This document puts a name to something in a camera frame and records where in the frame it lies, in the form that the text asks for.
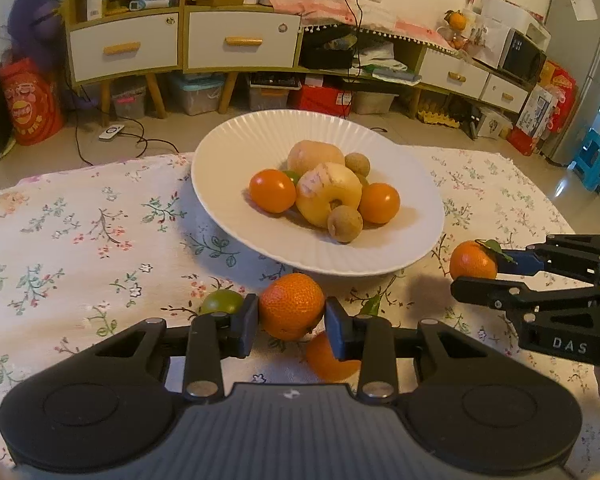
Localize blue plastic stool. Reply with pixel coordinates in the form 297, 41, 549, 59
571, 127, 600, 193

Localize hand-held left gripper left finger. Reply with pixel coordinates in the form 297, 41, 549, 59
95, 292, 259, 403

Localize yellow shelf cabinet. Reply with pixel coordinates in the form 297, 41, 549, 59
62, 0, 303, 121

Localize red gift boxes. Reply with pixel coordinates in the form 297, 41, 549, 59
540, 60, 578, 133

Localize tan pear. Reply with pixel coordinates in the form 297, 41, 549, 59
286, 140, 346, 176

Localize green citrus leaf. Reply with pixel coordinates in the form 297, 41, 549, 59
357, 294, 383, 317

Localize rough orange mandarin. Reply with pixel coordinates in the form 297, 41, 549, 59
258, 272, 327, 342

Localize pink tasselled cloth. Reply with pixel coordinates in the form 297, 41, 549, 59
255, 0, 456, 53

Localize leafy orange mandarin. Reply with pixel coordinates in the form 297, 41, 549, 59
449, 239, 518, 281

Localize white ribbed plate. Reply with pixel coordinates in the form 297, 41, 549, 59
190, 110, 446, 277

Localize yellow apple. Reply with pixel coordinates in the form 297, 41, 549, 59
295, 162, 364, 229

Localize white printed carton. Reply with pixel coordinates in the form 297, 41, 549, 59
517, 84, 553, 136

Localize silver refrigerator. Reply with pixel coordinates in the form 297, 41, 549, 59
540, 0, 600, 166

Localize red storage box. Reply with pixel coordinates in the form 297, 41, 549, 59
294, 85, 353, 118

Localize white low cabinet drawer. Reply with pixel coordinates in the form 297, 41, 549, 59
481, 74, 530, 113
419, 50, 491, 98

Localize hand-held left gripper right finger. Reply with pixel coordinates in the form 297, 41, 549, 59
325, 296, 491, 403

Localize clear bin with keyboard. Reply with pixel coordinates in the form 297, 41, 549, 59
249, 72, 301, 112

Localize brown longan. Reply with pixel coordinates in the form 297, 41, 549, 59
327, 205, 364, 244
344, 152, 371, 177

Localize white appliance box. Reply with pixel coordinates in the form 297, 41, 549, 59
480, 0, 551, 51

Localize red printed bag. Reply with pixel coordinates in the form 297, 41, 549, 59
0, 57, 65, 147

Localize orange tomato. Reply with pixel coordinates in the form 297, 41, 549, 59
249, 168, 297, 214
358, 182, 401, 225

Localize smooth orange mandarin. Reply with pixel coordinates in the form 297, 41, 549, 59
305, 331, 362, 382

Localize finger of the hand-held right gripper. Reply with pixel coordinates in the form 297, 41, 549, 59
497, 234, 600, 281
450, 275, 600, 322

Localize black microwave oven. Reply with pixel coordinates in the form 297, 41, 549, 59
497, 29, 547, 83

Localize clear storage bin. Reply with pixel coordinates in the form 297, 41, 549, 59
169, 72, 226, 117

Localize white paper sheet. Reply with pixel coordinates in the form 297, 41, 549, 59
566, 0, 600, 22

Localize black bag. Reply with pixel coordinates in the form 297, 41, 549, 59
299, 32, 355, 71

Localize floral tablecloth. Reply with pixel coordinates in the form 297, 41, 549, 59
0, 146, 600, 480

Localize purple plush toy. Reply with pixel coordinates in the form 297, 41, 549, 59
6, 0, 66, 73

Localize low yellow cabinet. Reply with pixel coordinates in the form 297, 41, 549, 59
297, 25, 531, 121

